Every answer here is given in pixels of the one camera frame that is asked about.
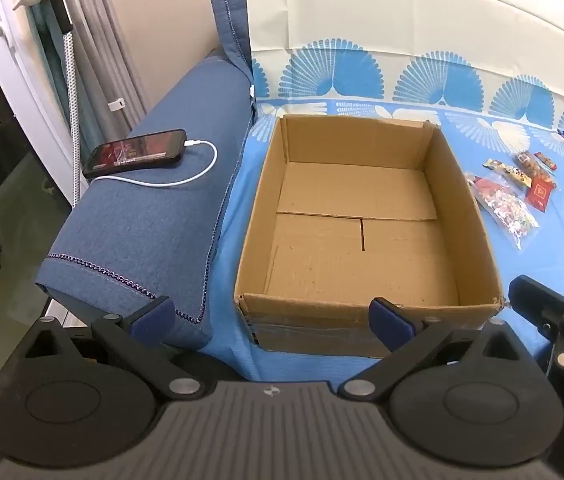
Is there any striped steamer hose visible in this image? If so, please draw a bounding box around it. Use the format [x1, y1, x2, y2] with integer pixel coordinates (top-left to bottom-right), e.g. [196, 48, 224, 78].
[62, 30, 83, 207]

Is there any clear nut packet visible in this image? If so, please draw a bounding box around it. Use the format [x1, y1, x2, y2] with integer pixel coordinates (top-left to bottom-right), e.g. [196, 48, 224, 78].
[516, 151, 555, 181]

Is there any teal curtain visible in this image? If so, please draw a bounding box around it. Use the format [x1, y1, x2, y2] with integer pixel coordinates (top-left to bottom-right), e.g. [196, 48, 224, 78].
[26, 0, 70, 111]

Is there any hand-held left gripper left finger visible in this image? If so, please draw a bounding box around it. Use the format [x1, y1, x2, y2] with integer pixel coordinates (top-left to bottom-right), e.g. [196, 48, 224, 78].
[22, 296, 207, 403]

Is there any denim blue pillow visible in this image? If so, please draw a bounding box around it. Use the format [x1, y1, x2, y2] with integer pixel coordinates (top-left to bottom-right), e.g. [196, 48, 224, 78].
[36, 47, 255, 351]

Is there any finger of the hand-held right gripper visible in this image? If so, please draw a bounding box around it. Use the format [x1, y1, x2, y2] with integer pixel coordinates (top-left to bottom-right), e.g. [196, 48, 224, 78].
[508, 275, 564, 361]

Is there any blue stitched pillow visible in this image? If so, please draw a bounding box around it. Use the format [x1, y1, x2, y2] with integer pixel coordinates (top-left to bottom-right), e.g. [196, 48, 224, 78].
[210, 0, 255, 81]

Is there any clear colourful candy bag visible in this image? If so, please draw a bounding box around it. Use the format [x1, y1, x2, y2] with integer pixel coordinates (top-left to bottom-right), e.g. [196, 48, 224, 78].
[464, 172, 540, 251]

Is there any grey curtain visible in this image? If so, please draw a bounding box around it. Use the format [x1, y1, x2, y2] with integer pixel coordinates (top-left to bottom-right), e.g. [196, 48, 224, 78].
[56, 0, 149, 133]

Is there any white window frame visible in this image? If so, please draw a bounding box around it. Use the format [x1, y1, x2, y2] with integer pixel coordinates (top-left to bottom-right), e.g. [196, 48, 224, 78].
[0, 0, 85, 208]

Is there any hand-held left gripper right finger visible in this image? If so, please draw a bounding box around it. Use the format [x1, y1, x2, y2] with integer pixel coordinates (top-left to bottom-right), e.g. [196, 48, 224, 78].
[337, 297, 520, 403]

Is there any red square packet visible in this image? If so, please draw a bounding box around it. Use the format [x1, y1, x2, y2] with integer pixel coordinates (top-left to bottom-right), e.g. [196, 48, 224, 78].
[524, 180, 557, 211]

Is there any black smartphone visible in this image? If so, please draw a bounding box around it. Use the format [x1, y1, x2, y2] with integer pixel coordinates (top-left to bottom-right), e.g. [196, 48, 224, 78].
[82, 129, 189, 179]

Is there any brown cardboard box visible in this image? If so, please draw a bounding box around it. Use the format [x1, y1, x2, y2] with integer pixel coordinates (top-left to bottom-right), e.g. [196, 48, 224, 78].
[233, 114, 506, 359]

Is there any white charging cable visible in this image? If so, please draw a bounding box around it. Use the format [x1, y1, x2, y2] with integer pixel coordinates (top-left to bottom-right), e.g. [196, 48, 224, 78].
[114, 140, 219, 188]

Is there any yellow snack packet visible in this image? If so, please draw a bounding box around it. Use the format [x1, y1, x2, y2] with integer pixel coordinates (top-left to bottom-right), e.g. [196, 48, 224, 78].
[482, 158, 535, 186]

